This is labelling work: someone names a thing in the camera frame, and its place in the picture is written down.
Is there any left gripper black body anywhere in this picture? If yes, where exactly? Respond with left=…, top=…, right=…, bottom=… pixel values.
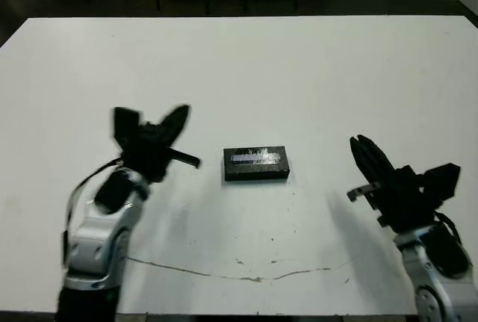
left=119, top=123, right=203, bottom=183

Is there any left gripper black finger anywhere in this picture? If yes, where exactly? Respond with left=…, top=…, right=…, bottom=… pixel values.
left=169, top=105, right=191, bottom=146
left=158, top=105, right=184, bottom=140

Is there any black box lid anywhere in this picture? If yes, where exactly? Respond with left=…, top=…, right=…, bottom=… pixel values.
left=223, top=143, right=291, bottom=183

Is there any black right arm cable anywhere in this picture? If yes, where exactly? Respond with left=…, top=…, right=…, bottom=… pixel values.
left=434, top=211, right=465, bottom=249

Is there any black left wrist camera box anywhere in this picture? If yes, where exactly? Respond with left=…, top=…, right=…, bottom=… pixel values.
left=111, top=106, right=145, bottom=148

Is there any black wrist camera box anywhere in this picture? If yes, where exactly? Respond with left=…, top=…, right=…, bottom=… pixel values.
left=419, top=162, right=462, bottom=204
left=111, top=106, right=145, bottom=148

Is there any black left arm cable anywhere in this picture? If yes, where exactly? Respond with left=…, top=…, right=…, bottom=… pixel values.
left=60, top=155, right=125, bottom=264

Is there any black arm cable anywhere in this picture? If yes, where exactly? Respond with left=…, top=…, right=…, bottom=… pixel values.
left=60, top=155, right=125, bottom=264
left=434, top=211, right=465, bottom=249

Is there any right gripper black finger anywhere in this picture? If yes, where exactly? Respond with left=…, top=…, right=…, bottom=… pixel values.
left=349, top=137, right=382, bottom=187
left=357, top=134, right=397, bottom=187

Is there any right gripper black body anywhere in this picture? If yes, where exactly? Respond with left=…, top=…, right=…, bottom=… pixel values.
left=346, top=164, right=438, bottom=234

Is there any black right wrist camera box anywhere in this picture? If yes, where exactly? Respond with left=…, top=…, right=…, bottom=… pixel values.
left=419, top=162, right=462, bottom=204

